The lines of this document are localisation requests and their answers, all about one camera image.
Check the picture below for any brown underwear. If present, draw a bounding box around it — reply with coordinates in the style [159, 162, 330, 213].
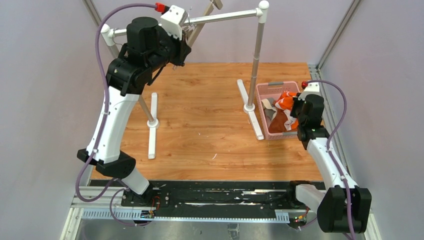
[268, 109, 299, 134]

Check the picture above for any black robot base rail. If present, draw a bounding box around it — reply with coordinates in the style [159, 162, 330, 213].
[71, 179, 316, 225]

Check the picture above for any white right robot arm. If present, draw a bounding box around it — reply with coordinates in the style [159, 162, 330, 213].
[290, 94, 372, 234]

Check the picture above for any pink plastic basket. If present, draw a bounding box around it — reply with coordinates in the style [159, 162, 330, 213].
[255, 81, 300, 141]

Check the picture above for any grey underwear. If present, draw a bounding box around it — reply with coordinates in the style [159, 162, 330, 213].
[261, 97, 277, 123]

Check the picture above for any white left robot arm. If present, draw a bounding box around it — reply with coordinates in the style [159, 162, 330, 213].
[77, 16, 191, 195]

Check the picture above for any beige hanger of orange underwear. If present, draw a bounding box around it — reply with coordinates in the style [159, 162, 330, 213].
[182, 0, 223, 48]

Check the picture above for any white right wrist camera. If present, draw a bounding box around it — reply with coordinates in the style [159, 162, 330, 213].
[298, 81, 321, 100]

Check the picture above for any orange underwear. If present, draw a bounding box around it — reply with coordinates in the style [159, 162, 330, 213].
[273, 90, 299, 131]

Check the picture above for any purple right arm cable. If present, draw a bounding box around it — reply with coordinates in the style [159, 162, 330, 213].
[300, 79, 357, 240]

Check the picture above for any metal clothes rack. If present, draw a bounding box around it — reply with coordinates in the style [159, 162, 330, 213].
[99, 0, 271, 160]

